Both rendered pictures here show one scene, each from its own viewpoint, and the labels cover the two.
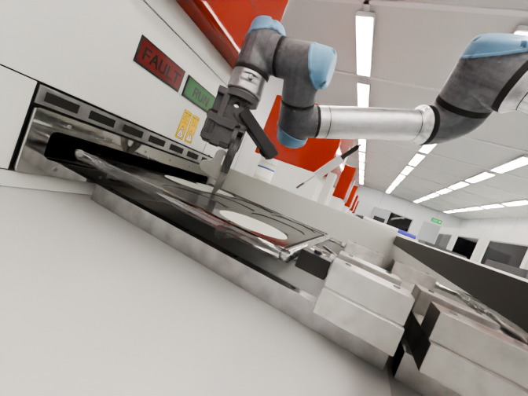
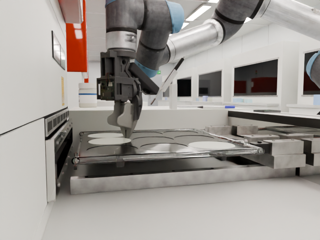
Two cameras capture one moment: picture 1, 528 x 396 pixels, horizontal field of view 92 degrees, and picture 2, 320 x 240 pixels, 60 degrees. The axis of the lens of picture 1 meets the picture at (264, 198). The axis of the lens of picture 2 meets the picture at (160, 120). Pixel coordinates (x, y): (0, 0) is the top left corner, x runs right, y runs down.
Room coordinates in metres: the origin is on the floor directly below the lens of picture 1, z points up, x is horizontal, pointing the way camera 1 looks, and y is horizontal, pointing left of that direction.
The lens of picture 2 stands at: (-0.07, 0.44, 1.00)
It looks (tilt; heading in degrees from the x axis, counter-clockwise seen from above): 5 degrees down; 324
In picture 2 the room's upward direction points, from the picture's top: straight up
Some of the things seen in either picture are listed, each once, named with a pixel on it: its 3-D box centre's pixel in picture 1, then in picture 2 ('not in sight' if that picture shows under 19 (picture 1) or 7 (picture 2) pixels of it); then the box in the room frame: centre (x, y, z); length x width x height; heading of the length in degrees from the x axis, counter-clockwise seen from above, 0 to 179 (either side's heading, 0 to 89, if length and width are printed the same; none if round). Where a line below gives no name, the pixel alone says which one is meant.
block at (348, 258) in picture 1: (365, 273); (261, 141); (0.34, -0.16, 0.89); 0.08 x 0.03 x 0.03; 69
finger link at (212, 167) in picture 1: (213, 170); (125, 121); (0.52, 0.12, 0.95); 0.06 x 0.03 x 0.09; 103
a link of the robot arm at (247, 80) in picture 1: (246, 86); (122, 44); (0.54, 0.12, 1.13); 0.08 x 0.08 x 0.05
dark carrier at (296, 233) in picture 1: (229, 203); (153, 140); (0.49, 0.06, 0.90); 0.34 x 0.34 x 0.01; 69
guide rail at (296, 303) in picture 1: (206, 252); (193, 176); (0.36, 0.05, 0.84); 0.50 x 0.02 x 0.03; 69
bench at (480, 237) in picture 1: (469, 263); (191, 97); (7.52, -6.39, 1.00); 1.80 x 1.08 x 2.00; 159
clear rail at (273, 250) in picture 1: (161, 194); (175, 155); (0.32, 0.12, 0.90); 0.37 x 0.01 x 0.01; 69
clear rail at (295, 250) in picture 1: (315, 243); (219, 138); (0.42, -0.11, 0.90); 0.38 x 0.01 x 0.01; 159
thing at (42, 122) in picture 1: (147, 169); (63, 145); (0.55, 0.26, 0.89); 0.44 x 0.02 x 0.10; 159
